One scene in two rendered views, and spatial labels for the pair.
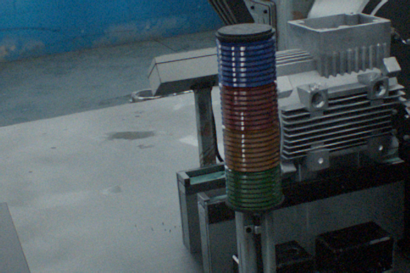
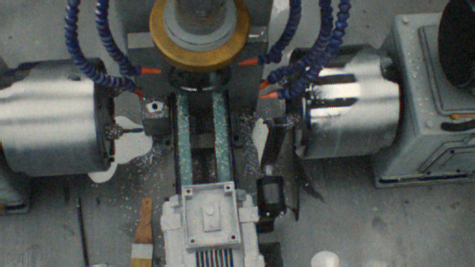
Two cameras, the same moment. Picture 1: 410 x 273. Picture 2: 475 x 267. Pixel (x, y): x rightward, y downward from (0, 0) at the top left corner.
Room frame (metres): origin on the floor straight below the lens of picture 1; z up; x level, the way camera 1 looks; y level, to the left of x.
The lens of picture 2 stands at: (1.04, 0.06, 2.25)
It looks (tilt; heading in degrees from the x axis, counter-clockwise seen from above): 67 degrees down; 276
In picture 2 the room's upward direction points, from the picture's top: 8 degrees clockwise
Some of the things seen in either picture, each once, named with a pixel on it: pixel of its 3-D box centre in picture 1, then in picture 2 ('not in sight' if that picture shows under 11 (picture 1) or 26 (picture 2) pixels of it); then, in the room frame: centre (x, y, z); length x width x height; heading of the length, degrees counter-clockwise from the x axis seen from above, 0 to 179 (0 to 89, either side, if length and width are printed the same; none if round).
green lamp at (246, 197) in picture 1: (253, 181); not in sight; (0.73, -0.05, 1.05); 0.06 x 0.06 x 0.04
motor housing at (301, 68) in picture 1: (316, 107); (211, 248); (1.09, -0.18, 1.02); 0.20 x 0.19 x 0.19; 110
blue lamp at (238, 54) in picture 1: (246, 58); not in sight; (0.73, -0.05, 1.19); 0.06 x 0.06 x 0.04
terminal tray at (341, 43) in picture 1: (338, 44); (210, 218); (1.10, -0.21, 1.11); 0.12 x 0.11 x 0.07; 110
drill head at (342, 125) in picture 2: not in sight; (349, 100); (0.87, -0.57, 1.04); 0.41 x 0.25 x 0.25; 18
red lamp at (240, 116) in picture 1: (249, 101); not in sight; (0.73, -0.05, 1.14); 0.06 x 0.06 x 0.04
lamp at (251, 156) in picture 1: (251, 142); not in sight; (0.73, -0.05, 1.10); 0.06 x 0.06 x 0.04
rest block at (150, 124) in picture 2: not in sight; (156, 115); (1.31, -0.50, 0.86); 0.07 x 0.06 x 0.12; 18
